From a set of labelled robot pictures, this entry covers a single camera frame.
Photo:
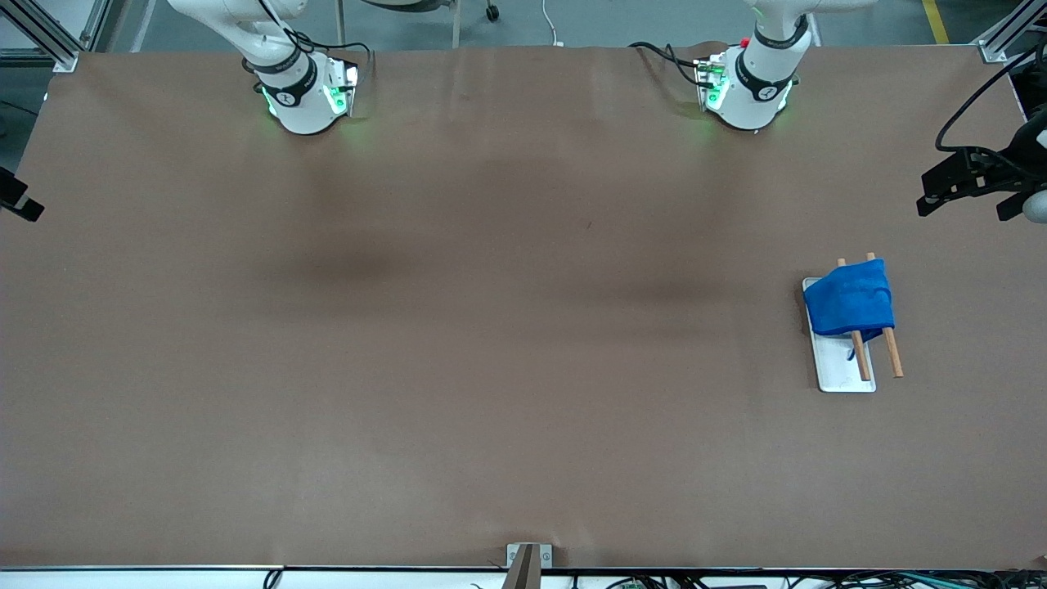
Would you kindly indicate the white rack base plate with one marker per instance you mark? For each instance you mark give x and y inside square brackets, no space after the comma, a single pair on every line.
[834,368]

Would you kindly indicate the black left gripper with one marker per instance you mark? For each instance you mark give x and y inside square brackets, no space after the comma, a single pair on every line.
[1017,155]

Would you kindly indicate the grey metal bracket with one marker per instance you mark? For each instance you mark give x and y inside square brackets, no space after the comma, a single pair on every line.
[546,558]

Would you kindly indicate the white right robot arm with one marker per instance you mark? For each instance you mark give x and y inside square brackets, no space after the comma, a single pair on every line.
[294,90]

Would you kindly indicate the blue microfibre towel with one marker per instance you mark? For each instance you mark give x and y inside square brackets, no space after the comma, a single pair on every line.
[851,298]

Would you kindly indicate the office chair base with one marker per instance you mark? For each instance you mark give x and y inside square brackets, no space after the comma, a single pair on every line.
[492,11]

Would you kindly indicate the aluminium frame profile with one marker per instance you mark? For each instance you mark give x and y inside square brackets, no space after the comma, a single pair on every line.
[57,51]
[994,45]

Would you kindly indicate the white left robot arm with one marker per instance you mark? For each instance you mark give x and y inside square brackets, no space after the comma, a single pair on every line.
[752,90]

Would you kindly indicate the brown wooden post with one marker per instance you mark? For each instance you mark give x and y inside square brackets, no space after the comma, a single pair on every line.
[523,568]

